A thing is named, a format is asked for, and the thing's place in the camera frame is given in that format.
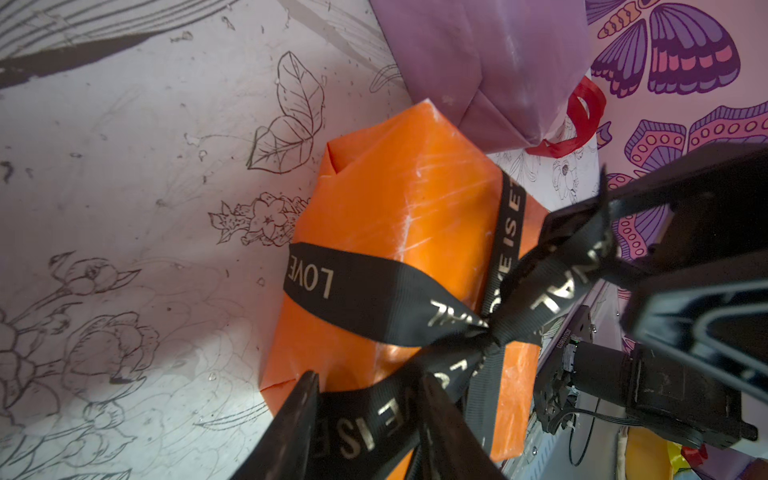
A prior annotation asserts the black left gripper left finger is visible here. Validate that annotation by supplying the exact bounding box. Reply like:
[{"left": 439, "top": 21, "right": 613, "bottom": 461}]
[{"left": 231, "top": 371, "right": 319, "bottom": 480}]

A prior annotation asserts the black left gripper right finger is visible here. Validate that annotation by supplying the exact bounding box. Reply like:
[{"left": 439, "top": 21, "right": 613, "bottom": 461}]
[{"left": 417, "top": 373, "right": 505, "bottom": 480}]

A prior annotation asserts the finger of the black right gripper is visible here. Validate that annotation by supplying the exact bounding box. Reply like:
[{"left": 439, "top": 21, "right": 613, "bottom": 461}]
[
  {"left": 621, "top": 249, "right": 767, "bottom": 402},
  {"left": 539, "top": 143, "right": 767, "bottom": 242}
]

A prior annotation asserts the black printed ribbon bow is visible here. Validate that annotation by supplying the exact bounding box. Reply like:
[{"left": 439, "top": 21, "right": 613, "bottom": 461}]
[{"left": 284, "top": 203, "right": 615, "bottom": 479}]

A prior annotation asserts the red satin ribbon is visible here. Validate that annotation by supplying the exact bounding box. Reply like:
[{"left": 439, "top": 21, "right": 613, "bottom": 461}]
[{"left": 526, "top": 76, "right": 607, "bottom": 159}]

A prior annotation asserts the lilac gift box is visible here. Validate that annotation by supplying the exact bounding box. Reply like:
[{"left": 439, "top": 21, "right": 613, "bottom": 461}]
[{"left": 371, "top": 0, "right": 590, "bottom": 153}]

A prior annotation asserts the orange gift box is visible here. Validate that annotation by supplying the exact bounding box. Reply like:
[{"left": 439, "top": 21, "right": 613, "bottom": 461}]
[{"left": 260, "top": 101, "right": 547, "bottom": 461}]

